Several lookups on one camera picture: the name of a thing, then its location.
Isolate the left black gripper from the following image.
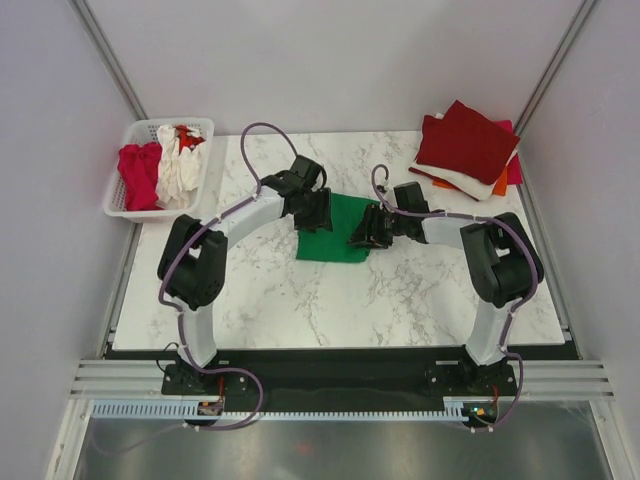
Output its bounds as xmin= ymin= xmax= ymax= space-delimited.
xmin=290 ymin=187 xmax=331 ymax=234

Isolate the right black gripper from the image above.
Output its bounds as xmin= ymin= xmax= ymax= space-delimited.
xmin=347 ymin=202 xmax=408 ymax=249

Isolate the green t-shirt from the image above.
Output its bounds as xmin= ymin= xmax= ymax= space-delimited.
xmin=295 ymin=193 xmax=374 ymax=264

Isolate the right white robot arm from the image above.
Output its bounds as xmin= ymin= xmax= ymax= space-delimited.
xmin=347 ymin=201 xmax=544 ymax=394

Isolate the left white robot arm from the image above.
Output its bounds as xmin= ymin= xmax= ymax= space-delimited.
xmin=157 ymin=166 xmax=333 ymax=393

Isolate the folded white t-shirt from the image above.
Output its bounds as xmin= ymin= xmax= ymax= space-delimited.
xmin=409 ymin=112 xmax=518 ymax=203

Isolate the folded orange t-shirt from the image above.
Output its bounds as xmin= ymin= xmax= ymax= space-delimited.
xmin=432 ymin=167 xmax=508 ymax=201

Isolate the crumpled white t-shirt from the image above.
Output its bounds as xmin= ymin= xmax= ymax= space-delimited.
xmin=156 ymin=124 xmax=206 ymax=209

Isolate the crumpled red t-shirt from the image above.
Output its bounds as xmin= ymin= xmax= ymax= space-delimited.
xmin=174 ymin=125 xmax=205 ymax=152

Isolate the white plastic laundry basket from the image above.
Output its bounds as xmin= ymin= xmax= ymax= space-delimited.
xmin=104 ymin=117 xmax=214 ymax=223

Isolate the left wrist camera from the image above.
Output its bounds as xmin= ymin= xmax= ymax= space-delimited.
xmin=289 ymin=155 xmax=327 ymax=190

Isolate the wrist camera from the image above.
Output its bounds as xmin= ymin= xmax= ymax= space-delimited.
xmin=289 ymin=155 xmax=327 ymax=190
xmin=393 ymin=181 xmax=430 ymax=213

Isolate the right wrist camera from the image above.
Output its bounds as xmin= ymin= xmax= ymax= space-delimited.
xmin=393 ymin=181 xmax=430 ymax=213

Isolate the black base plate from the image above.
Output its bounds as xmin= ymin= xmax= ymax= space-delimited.
xmin=161 ymin=347 xmax=517 ymax=411

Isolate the white slotted cable duct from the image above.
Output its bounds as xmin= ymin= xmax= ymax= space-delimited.
xmin=91 ymin=398 xmax=499 ymax=421

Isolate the right aluminium corner post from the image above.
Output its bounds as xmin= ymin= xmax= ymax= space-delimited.
xmin=514 ymin=0 xmax=601 ymax=136

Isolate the aluminium corner post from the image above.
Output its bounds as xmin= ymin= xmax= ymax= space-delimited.
xmin=69 ymin=0 xmax=148 ymax=120
xmin=514 ymin=0 xmax=601 ymax=136

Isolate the left aluminium corner post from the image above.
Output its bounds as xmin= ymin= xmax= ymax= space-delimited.
xmin=69 ymin=0 xmax=148 ymax=120

